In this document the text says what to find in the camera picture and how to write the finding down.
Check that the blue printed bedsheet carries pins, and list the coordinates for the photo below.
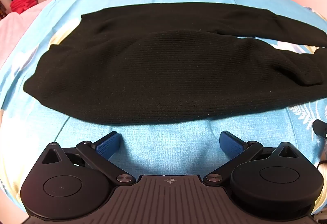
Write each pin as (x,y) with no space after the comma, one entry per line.
(166,142)

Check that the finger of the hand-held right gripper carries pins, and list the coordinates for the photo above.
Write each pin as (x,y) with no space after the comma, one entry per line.
(320,128)

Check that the pink bedsheet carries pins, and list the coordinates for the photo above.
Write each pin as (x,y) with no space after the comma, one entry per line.
(12,29)

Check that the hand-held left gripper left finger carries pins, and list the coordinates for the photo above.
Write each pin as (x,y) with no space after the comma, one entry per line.
(108,144)

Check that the black knit pants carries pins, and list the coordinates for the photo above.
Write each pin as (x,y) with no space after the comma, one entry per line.
(153,73)

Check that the pile of red clothes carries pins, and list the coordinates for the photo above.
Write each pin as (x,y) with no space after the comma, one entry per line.
(24,0)

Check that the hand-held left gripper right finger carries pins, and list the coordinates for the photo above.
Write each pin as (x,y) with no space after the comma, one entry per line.
(231,144)

